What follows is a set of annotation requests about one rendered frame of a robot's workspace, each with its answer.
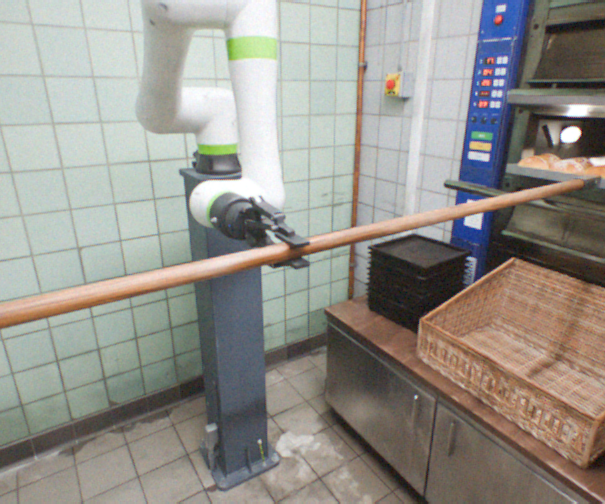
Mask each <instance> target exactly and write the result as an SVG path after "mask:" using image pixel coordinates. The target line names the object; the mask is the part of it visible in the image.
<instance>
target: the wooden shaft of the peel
mask: <svg viewBox="0 0 605 504"><path fill-rule="evenodd" d="M582 187H584V181H583V180H581V179H574V180H569V181H564V182H559V183H558V184H554V185H549V186H544V187H539V188H533V189H529V190H523V191H519V192H514V193H508V195H504V196H498V197H493V198H489V199H483V200H479V201H473V202H468V203H464V204H458V205H454V207H449V208H443V209H439V210H433V211H428V212H424V213H418V214H414V215H409V216H403V217H399V218H394V220H389V221H384V222H379V223H374V224H369V225H365V226H359V227H354V228H350V229H344V230H339V231H335V232H329V233H325V235H320V236H315V237H310V238H305V239H307V240H309V241H310V245H308V246H304V247H299V248H294V247H292V246H290V245H288V244H286V243H281V244H275V245H271V246H266V247H261V248H256V249H251V250H246V252H241V253H237V254H231V255H226V256H222V257H216V258H212V259H207V260H201V261H197V262H192V263H186V264H182V265H177V266H172V268H167V269H162V270H157V271H152V272H148V273H142V274H137V275H132V276H127V277H123V278H117V279H112V280H107V281H102V283H97V284H92V285H87V286H83V287H77V288H72V289H67V290H62V291H57V292H52V293H47V294H42V296H37V297H31V298H27V299H21V300H17V301H12V302H6V303H2V304H0V329H4V328H9V327H14V326H18V325H22V324H27V322H31V321H36V320H40V319H45V318H50V317H54V316H59V315H63V314H67V313H72V312H77V311H81V309H86V308H90V307H94V306H99V305H103V304H109V303H113V302H117V301H122V300H126V299H130V298H135V296H140V295H144V294H149V293H153V292H157V291H162V290H166V289H170V288H176V287H180V286H184V285H189V284H193V282H197V281H201V280H207V279H211V278H215V277H220V276H224V275H228V274H233V273H238V272H242V271H246V270H251V269H253V268H255V267H259V266H264V265H269V264H273V263H277V262H282V261H286V260H290V259H294V258H299V257H304V256H308V255H312V254H317V253H321V252H325V250H329V249H335V248H339V247H343V246H347V245H352V244H356V243H360V242H366V241H370V240H374V239H379V238H383V237H387V236H391V234H396V233H401V232H405V231H410V230H414V229H418V228H423V227H427V226H432V225H437V224H441V223H445V222H450V220H454V219H458V218H464V217H468V216H472V215H477V214H481V213H485V212H490V211H495V210H500V209H504V207H508V206H513V205H517V204H521V203H526V202H531V201H535V200H540V199H544V198H549V197H553V195H557V194H563V193H567V192H572V191H576V190H580V189H581V188H582Z"/></svg>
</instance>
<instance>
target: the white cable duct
mask: <svg viewBox="0 0 605 504"><path fill-rule="evenodd" d="M433 8H435V0H423V10H422V18H421V23H420V35H419V48H418V60H417V73H416V85H415V98H413V111H412V123H411V136H410V148H409V161H408V173H407V185H406V192H405V198H404V210H403V216H409V215H413V213H414V201H415V191H416V179H417V168H419V156H420V145H421V134H422V123H423V111H424V100H425V88H426V86H427V76H428V66H429V54H430V43H431V31H432V20H433Z"/></svg>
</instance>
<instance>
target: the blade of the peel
mask: <svg viewBox="0 0 605 504"><path fill-rule="evenodd" d="M506 172H507V173H513V174H519V175H526V176H532V177H539V178H545V179H551V180H557V181H569V180H573V179H574V178H575V177H580V176H585V175H578V174H571V173H564V172H556V171H550V170H542V169H536V168H528V166H521V165H518V163H514V164H507V167H506ZM598 188H602V189H605V178H601V181H600V186H599V187H598Z"/></svg>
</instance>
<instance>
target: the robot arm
mask: <svg viewBox="0 0 605 504"><path fill-rule="evenodd" d="M140 6H141V14H142V24H143V60H144V64H142V73H143V74H141V81H140V86H139V90H138V95H137V98H136V101H135V106H134V110H135V115H136V118H137V120H138V123H140V124H141V125H142V126H143V127H144V128H145V129H146V130H148V131H150V132H153V134H157V135H170V134H194V135H195V136H196V144H197V147H198V149H197V150H196V151H195V152H194V153H193V156H194V157H196V161H193V162H192V166H193V167H194V168H196V172H197V173H200V175H231V174H237V173H241V172H242V178H241V179H240V180H226V181H216V180H211V181H206V182H203V183H201V184H199V185H198V186H197V187H196V188H195V190H194V191H193V193H192V196H191V199H190V208H191V212H192V214H193V216H194V217H195V219H196V221H197V222H198V223H200V224H201V225H204V226H207V227H210V228H214V229H216V230H218V231H220V232H221V233H223V234H224V236H226V237H227V238H229V239H233V240H240V241H243V242H246V243H248V244H249V246H250V247H253V249H256V248H259V247H260V248H261V247H266V246H271V245H275V244H276V243H275V242H274V241H272V240H271V237H270V236H269V235H268V233H267V232H266V230H269V231H272V232H274V237H275V238H276V239H278V240H281V241H283V242H285V243H286V244H288V245H290V246H292V247H294V248H299V247H304V246H308V245H310V241H309V240H307V239H305V238H303V237H301V236H299V235H296V234H295V230H294V229H293V228H291V227H289V226H287V224H286V223H285V222H284V220H285V219H286V214H285V213H284V212H282V209H283V208H284V205H285V201H286V196H285V190H284V184H283V178H282V171H280V164H279V162H280V160H279V149H278V133H277V74H278V63H277V12H276V0H140ZM197 30H222V31H223V33H224V41H225V48H227V56H228V68H229V73H230V79H231V84H232V90H233V92H231V91H229V90H226V89H221V87H183V80H184V72H185V67H186V61H187V56H188V52H189V48H190V44H191V41H192V37H193V34H194V33H195V32H196V31H197ZM236 117H238V120H236ZM238 125H239V135H240V148H241V163H240V161H239V158H238ZM241 164H242V165H241ZM272 232H271V233H272ZM258 246H259V247H258ZM268 266H270V267H272V268H278V267H283V266H291V267H292V268H294V270H300V268H304V267H308V266H310V262H309V261H307V260H306V259H304V258H303V257H299V258H294V259H290V260H286V261H282V262H277V263H273V264H269V265H268Z"/></svg>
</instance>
